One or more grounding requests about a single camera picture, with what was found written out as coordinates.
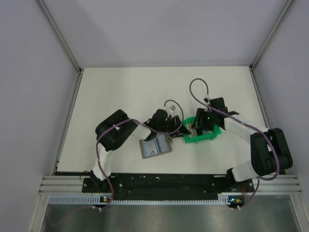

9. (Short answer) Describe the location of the right aluminium frame post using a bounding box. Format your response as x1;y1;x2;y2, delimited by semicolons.
250;0;296;71

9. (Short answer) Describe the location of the left aluminium frame post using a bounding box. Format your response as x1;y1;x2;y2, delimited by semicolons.
35;0;82;73

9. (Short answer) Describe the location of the aluminium frame post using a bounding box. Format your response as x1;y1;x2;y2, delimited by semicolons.
35;0;82;73
250;0;296;71

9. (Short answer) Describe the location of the green plastic bin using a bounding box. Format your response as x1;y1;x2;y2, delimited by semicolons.
183;116;222;144

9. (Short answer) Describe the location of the stack of white cards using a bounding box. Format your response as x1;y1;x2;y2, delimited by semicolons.
190;128;197;138

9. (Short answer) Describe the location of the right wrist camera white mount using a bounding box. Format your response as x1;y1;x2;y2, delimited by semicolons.
203;94;211;110

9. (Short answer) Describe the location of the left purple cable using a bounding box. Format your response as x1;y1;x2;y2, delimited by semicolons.
96;100;184;211

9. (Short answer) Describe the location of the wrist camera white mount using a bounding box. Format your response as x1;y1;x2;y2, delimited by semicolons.
166;105;176;114
203;94;211;110

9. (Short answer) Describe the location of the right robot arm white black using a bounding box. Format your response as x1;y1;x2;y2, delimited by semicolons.
191;98;293;191

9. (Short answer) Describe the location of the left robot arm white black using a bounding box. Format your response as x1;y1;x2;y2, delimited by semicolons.
92;108;190;192

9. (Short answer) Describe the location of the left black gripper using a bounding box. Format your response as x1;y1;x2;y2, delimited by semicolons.
156;115;190;138

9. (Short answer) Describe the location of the grey card holder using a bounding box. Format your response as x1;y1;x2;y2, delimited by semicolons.
139;135;172;159

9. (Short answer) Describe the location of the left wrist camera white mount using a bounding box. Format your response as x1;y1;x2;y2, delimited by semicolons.
166;105;176;114

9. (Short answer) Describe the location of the white slotted cable duct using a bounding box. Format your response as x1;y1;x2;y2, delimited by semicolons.
48;193;241;205

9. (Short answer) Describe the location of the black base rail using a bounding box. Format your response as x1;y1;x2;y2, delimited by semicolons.
82;173;254;200

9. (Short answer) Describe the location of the white credit card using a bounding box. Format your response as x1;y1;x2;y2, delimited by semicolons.
142;140;157;158
155;135;170;154

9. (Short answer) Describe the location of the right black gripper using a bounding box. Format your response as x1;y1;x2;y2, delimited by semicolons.
191;108;217;131

